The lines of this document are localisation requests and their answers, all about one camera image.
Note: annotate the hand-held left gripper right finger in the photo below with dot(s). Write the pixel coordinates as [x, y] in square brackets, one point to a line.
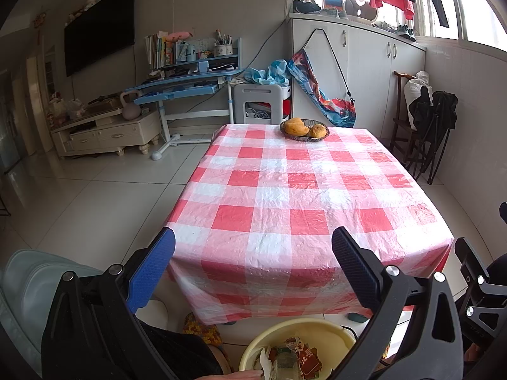
[356, 265]

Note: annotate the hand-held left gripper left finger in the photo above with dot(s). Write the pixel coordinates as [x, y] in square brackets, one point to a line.
[150, 269]

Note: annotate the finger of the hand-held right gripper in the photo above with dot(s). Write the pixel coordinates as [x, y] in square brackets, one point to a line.
[471, 259]

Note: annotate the pale yellow plastic basin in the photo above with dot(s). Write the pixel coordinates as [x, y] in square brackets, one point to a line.
[317, 330]

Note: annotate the brown snack wrapper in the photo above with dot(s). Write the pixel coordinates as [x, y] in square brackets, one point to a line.
[307, 358]

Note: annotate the clear plastic bottle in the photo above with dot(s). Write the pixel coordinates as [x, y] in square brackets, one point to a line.
[284, 362]

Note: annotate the small teal object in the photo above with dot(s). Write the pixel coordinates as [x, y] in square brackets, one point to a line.
[356, 318]

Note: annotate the red white checked tablecloth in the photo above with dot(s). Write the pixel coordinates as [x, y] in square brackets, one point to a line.
[277, 206]

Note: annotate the grey leather sofa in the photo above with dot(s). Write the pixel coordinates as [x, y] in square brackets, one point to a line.
[27, 297]

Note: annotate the round orange fruit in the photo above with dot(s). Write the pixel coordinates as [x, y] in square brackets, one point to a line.
[318, 130]

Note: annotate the cream tv cabinet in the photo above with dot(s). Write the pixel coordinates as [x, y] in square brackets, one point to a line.
[107, 134]

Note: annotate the dark woven fruit basket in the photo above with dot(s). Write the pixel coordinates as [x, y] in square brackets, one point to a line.
[295, 137]

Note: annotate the dark wooden chair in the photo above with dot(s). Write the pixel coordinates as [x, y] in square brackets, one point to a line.
[400, 128]

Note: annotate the yellow mango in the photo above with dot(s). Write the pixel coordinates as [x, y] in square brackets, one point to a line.
[297, 126]

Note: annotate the black folding chair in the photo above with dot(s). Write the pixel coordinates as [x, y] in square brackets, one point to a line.
[443, 111]

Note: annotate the pink kettlebell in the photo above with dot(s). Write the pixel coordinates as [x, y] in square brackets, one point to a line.
[130, 107]

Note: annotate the colourful printed bag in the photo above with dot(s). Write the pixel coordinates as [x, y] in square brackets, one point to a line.
[321, 93]

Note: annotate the blue study desk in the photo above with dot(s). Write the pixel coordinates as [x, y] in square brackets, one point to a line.
[178, 92]

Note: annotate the white stuffed sack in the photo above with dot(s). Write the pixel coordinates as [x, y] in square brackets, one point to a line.
[419, 85]

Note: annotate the white plastic stool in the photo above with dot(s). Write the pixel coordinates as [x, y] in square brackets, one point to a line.
[259, 99]

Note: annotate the light blue cloth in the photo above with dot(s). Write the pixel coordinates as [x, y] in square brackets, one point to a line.
[269, 73]

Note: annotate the row of books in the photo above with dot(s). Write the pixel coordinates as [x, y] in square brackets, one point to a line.
[158, 49]

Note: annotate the white pen holder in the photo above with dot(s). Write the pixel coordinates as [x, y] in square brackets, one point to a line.
[223, 50]

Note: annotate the black flat television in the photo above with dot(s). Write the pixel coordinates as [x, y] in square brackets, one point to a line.
[99, 43]

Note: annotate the grey sneaker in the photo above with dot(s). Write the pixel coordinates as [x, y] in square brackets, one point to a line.
[406, 31]

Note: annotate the black sneaker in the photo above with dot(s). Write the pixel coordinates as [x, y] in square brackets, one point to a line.
[305, 7]

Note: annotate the white wall cabinet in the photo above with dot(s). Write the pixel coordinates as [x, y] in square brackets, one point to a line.
[364, 71]

